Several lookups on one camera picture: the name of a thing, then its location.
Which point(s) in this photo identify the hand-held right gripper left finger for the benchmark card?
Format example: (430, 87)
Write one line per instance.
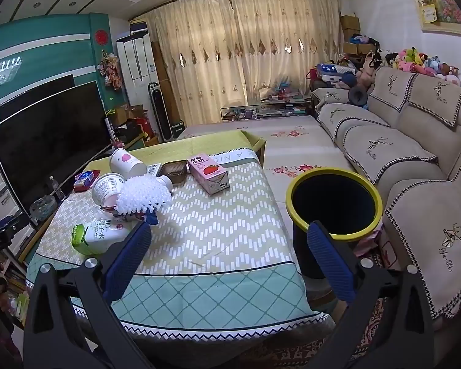
(128, 261)

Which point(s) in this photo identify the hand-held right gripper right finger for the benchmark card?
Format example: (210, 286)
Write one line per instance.
(330, 265)

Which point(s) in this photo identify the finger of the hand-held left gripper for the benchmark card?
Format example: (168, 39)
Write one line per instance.
(4, 234)

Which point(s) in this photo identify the green white drink carton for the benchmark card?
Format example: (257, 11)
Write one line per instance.
(100, 234)

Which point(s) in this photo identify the silver blue pouch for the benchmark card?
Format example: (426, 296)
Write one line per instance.
(151, 218)

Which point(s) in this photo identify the black waste bin yellow rim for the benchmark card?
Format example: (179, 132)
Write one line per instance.
(330, 200)

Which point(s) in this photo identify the white sock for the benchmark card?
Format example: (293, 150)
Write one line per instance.
(142, 196)

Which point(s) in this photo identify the white yogurt tub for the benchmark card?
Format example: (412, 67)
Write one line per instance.
(107, 188)

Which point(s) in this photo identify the white plastic bottle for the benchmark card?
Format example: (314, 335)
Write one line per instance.
(166, 182)

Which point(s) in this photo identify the white barcode package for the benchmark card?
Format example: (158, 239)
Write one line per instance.
(153, 169)

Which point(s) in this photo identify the white paper cup pink print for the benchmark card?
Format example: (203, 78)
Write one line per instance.
(125, 159)

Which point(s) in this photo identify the brown plastic tray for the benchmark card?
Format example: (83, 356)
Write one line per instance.
(174, 169)

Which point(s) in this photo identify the pink milk carton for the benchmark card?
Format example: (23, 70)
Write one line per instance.
(207, 173)

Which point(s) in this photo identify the glass ashtray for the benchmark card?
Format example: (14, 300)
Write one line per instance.
(42, 207)

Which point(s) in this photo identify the row of books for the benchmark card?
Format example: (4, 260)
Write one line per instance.
(15, 299)

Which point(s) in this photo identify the clear water bottle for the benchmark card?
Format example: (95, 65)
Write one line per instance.
(57, 190)

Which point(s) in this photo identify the green chevron tablecloth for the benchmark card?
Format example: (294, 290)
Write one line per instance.
(215, 230)

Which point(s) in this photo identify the red blue box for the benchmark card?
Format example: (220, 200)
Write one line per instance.
(85, 178)

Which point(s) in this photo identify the dark patterned rug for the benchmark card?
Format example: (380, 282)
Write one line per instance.
(284, 355)

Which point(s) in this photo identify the large curved television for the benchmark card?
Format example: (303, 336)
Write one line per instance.
(50, 142)

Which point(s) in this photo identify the floral floor mattress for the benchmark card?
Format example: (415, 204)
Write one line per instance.
(292, 146)

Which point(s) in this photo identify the white striped tube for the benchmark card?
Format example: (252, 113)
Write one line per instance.
(108, 130)

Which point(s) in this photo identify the red container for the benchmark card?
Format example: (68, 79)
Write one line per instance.
(144, 126)

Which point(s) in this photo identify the open cardboard box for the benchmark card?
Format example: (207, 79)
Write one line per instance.
(128, 113)

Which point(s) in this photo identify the black tower fan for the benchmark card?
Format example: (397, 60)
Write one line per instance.
(159, 111)

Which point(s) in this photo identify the beige sofa with covers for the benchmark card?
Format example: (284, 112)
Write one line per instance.
(407, 123)

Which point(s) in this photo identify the low glass table with books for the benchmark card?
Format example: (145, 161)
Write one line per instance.
(265, 109)

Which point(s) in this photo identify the dark round cushion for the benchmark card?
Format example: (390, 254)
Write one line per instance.
(358, 97)

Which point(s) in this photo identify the hanging flower decoration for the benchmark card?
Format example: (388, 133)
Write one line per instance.
(111, 71)

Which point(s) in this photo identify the blue white plush cushion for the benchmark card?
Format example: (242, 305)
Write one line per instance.
(334, 73)

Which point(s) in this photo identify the beige embroidered curtain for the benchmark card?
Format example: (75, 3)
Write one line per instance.
(192, 57)
(284, 38)

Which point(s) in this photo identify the pile of plush toys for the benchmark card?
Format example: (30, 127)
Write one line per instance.
(411, 59)

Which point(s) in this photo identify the stack of cardboard boxes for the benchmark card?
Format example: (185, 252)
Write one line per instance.
(349, 23)

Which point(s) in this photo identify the yellow paper note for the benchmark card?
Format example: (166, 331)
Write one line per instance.
(429, 12)

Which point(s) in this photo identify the red round wall ornament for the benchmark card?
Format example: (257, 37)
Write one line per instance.
(102, 35)

